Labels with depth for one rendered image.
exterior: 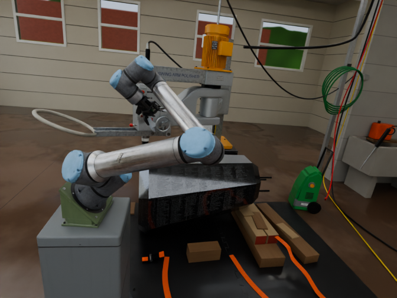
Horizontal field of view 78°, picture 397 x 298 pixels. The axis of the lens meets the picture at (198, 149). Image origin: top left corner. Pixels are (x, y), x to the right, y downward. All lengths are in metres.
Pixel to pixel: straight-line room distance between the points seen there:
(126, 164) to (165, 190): 1.23
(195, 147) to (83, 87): 7.93
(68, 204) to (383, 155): 4.08
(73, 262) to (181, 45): 7.42
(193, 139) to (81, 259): 0.92
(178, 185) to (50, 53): 7.25
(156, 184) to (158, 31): 6.56
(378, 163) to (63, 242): 4.11
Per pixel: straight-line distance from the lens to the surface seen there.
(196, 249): 2.41
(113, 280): 1.58
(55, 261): 1.55
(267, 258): 2.52
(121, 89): 1.31
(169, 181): 2.29
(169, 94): 1.26
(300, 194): 3.55
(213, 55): 2.47
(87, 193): 1.41
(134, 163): 1.04
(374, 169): 4.48
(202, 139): 0.88
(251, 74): 8.75
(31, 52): 9.15
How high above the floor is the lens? 1.70
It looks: 18 degrees down
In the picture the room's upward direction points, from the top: 6 degrees clockwise
